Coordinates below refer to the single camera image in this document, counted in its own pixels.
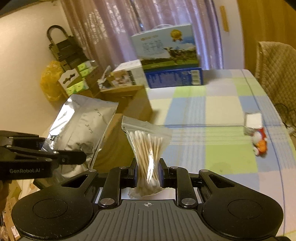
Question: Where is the silver foil pouch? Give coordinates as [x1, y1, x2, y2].
[35, 94, 118, 187]

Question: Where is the box of green tissue packs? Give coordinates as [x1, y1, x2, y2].
[58, 60, 101, 97]

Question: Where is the clear plastic box white pad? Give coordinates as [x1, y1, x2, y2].
[244, 112, 263, 136]

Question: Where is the blue milk carton box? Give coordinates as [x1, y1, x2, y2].
[131, 24, 203, 88]

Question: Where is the black folding cart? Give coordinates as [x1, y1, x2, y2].
[47, 25, 89, 71]

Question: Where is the checkered bed sheet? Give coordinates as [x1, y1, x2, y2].
[147, 69, 295, 240]

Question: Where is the black cable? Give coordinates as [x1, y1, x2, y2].
[273, 102, 296, 135]

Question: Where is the wooden door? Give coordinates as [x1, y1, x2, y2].
[237, 0, 295, 74]

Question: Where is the quilted beige chair cover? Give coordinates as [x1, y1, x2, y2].
[255, 41, 295, 132]

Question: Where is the bag of cotton swabs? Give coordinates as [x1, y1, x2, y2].
[121, 116, 173, 198]

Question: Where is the white product box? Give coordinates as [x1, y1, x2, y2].
[111, 59, 149, 88]

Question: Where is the brown cardboard box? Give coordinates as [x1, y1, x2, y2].
[93, 85, 153, 173]

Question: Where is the pink curtain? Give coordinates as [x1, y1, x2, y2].
[61, 1, 224, 69]

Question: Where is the yellow plastic bag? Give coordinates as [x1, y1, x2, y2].
[40, 61, 64, 102]

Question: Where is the red Doraemon figurine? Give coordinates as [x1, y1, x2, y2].
[251, 128, 267, 156]

